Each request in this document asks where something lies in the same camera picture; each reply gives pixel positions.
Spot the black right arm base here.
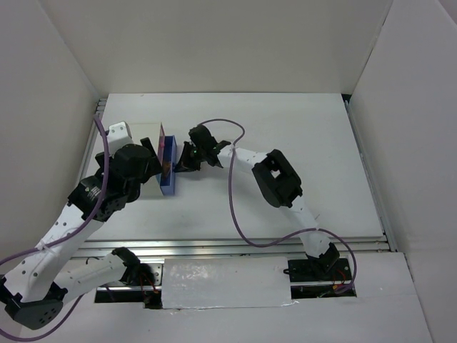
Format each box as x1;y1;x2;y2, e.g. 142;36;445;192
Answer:
283;258;352;283

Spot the white drawer cabinet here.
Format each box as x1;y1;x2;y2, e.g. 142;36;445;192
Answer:
106;122;165;199

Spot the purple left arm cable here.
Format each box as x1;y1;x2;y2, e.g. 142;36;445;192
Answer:
0;114;110;340

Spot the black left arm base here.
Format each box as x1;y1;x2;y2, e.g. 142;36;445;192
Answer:
94;263;164;309

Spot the long brown eyeshadow palette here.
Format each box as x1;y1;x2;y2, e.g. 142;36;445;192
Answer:
161;161;172;183

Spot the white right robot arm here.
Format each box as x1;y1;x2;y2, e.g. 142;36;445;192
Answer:
174;124;340;280

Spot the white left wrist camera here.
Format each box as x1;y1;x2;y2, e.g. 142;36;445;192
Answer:
106;121;133;154

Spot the aluminium frame rail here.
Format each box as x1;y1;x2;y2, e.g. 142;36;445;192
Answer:
81;237;390;257

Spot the pink drawer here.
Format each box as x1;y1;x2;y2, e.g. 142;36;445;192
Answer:
157;122;166;164

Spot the purple blue drawer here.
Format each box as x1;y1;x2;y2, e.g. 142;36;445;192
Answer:
160;136;177;197

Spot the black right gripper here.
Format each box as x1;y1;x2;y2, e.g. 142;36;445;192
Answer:
174;141;206;172

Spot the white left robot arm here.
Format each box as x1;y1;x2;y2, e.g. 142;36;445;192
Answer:
1;138;161;330

